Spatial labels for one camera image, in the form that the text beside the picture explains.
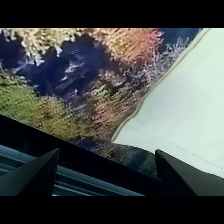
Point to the pale garment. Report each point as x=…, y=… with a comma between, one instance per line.
x=186, y=100

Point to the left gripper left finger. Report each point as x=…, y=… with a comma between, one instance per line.
x=33, y=176

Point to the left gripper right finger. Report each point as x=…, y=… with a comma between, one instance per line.
x=186, y=180

